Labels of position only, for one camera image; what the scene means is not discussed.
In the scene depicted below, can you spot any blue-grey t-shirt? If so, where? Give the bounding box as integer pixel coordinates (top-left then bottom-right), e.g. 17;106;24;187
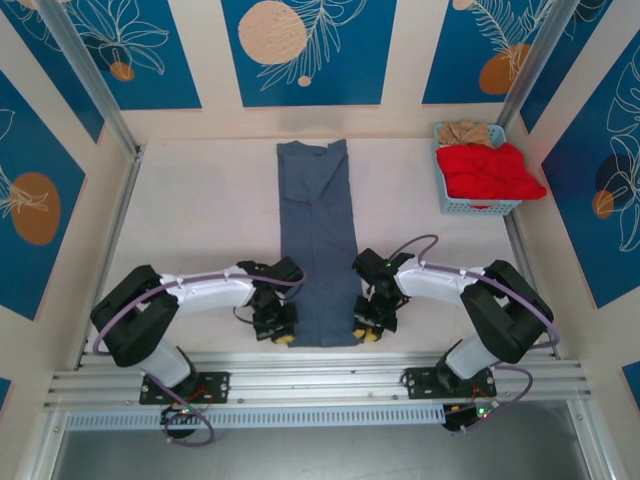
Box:
275;139;365;350

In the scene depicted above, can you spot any light blue plastic basket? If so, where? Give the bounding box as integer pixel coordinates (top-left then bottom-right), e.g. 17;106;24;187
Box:
432;122;524;217

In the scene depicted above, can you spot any red t-shirt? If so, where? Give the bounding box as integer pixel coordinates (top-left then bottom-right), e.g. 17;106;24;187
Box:
436;142;548;210

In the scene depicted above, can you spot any beige crumpled t-shirt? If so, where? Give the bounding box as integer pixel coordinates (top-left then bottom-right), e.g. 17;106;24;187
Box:
438;118;494;150

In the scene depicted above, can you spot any aluminium mounting rail frame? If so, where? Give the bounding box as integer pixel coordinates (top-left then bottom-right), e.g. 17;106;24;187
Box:
42;349;599;414

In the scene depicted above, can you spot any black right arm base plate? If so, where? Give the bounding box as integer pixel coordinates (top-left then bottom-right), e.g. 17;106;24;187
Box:
403;367;497;400

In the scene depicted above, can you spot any grey slotted cable duct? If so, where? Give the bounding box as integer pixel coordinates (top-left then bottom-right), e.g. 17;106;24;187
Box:
64;405;447;431

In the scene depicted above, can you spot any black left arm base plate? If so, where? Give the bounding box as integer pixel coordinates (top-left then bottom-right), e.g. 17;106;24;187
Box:
139;370;232;405

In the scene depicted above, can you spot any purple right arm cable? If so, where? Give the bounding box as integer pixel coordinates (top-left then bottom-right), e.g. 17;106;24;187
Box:
387;234;560;435

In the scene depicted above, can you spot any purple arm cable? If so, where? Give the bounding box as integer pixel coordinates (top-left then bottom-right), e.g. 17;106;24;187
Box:
93;269;305;446
387;234;560;435

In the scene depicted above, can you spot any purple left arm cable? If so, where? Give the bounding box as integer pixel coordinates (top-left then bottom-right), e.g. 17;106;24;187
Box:
93;269;305;446

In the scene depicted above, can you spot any blue wall panel orange circle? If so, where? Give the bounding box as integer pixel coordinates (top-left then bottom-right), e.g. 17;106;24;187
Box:
422;0;556;105
0;69;87;321
541;47;640;309

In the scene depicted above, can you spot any blue wall panel beige circle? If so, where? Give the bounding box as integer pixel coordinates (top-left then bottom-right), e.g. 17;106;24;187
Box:
221;0;399;108

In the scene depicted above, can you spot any blue wall panel white flower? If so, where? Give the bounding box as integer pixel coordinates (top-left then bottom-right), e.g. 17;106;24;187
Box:
62;0;203;112

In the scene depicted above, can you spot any aluminium corner post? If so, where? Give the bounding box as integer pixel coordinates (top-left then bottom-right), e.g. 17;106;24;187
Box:
497;0;601;132
34;0;144;159

